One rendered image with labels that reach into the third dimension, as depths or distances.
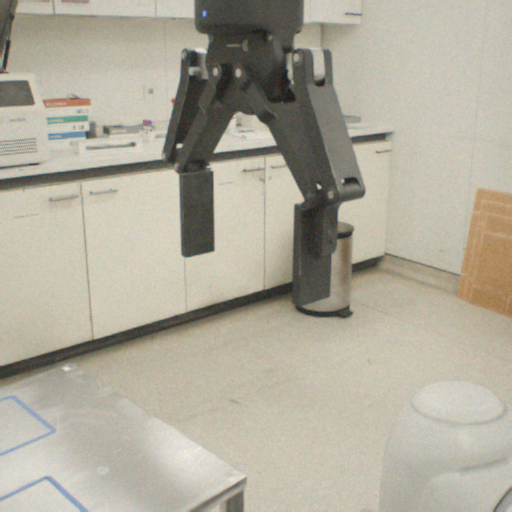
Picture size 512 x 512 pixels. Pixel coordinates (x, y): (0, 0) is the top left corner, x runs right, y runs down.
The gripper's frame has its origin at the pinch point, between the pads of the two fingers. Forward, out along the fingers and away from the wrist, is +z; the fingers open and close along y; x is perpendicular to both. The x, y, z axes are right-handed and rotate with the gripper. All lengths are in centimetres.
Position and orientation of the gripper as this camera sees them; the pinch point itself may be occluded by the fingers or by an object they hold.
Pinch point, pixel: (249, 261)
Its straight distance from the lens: 49.4
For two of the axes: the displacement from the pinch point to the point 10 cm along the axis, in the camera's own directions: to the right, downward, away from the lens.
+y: -6.3, -2.3, 7.4
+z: 0.0, 9.6, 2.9
